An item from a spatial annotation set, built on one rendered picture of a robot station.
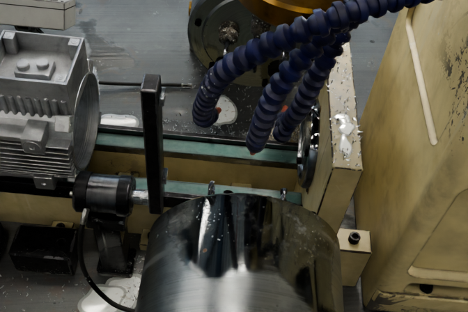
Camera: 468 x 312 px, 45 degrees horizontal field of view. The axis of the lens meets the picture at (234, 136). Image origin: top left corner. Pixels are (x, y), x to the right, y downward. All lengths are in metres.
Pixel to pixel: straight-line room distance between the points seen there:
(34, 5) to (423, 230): 0.74
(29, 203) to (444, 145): 0.68
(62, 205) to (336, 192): 0.48
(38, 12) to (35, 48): 0.17
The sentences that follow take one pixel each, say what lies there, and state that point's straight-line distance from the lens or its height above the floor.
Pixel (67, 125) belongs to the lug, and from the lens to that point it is 0.84.
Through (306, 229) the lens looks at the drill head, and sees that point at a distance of 0.66.
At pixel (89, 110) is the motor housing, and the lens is 1.01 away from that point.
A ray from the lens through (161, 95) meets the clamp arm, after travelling 0.66.
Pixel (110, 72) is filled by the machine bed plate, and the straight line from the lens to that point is 1.32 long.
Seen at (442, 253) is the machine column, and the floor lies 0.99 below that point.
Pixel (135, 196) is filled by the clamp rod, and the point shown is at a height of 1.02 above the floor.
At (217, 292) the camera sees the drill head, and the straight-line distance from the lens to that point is 0.60.
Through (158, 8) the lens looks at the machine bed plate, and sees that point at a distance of 1.49.
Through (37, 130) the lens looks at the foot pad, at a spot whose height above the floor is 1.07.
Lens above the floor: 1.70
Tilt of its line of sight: 49 degrees down
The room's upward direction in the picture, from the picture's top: 6 degrees clockwise
